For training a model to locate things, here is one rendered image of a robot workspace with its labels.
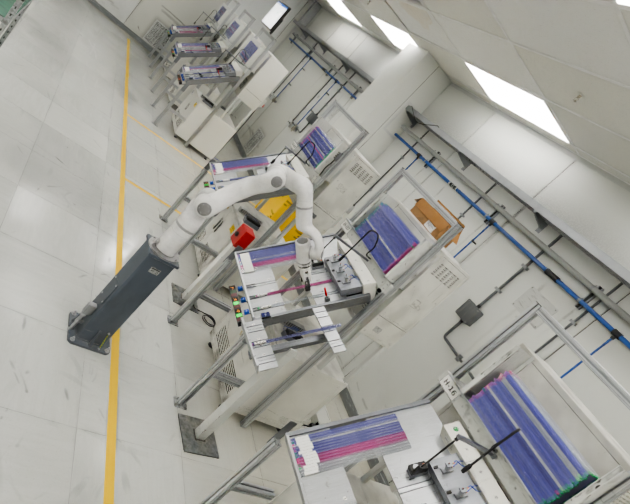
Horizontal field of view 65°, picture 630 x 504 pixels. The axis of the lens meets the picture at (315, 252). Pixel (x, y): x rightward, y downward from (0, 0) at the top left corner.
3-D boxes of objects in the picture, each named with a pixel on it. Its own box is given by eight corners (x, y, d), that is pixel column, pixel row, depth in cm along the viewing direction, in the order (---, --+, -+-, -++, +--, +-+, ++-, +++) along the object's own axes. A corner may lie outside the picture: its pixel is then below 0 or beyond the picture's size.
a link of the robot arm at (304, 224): (327, 205, 263) (325, 257, 276) (299, 202, 268) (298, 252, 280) (322, 211, 255) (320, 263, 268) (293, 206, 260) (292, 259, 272)
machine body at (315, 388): (215, 413, 314) (281, 351, 299) (203, 337, 369) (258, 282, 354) (286, 438, 352) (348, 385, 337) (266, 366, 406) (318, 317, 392)
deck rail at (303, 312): (254, 328, 282) (253, 321, 279) (253, 326, 284) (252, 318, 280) (370, 302, 298) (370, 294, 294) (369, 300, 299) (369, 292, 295)
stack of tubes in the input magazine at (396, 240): (383, 273, 292) (417, 242, 286) (354, 228, 332) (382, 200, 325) (395, 282, 299) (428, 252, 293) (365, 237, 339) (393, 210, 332)
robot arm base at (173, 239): (149, 253, 253) (172, 228, 248) (147, 232, 267) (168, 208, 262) (180, 268, 265) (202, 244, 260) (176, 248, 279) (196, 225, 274)
